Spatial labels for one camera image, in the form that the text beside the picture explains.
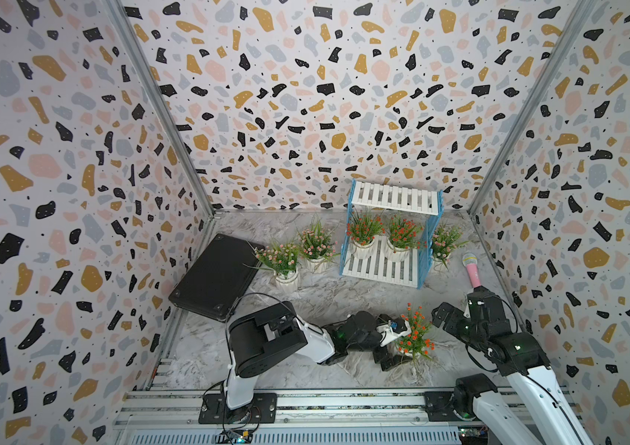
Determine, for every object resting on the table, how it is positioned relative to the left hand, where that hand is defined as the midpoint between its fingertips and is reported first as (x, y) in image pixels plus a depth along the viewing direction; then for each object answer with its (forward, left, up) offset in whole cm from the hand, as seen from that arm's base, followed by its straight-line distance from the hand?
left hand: (410, 343), depth 78 cm
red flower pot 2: (+32, -2, +9) cm, 34 cm away
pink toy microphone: (+31, -30, -4) cm, 43 cm away
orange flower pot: (-2, 0, +5) cm, 6 cm away
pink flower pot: (+23, +37, +9) cm, 45 cm away
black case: (+24, +61, -3) cm, 66 cm away
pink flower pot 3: (+33, -17, +7) cm, 37 cm away
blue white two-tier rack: (+28, -6, -5) cm, 29 cm away
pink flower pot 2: (+30, +27, +6) cm, 41 cm away
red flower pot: (+37, +11, +7) cm, 39 cm away
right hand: (+5, -10, +6) cm, 12 cm away
